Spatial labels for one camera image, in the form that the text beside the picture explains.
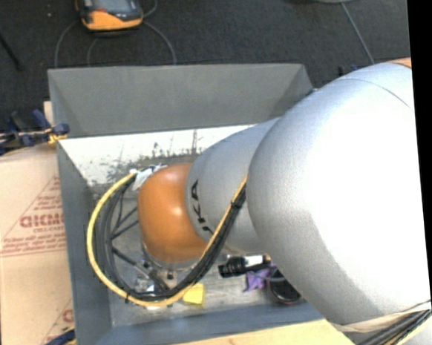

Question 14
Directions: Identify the yellow sponge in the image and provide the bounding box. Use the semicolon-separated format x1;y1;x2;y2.
181;282;207;309

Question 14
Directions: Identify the purple cloth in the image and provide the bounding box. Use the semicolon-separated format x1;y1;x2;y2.
241;267;275;294

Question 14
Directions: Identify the brown cardboard board red print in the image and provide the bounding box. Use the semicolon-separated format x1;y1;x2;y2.
0;99;79;345

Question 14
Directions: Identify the grey metal bin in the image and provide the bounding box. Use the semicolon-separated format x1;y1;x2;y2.
46;47;336;345

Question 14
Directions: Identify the black cylinder on white bracket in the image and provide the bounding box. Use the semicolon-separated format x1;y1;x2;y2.
217;252;274;280

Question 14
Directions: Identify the dark red ring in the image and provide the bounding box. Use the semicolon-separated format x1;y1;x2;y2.
266;267;306;307

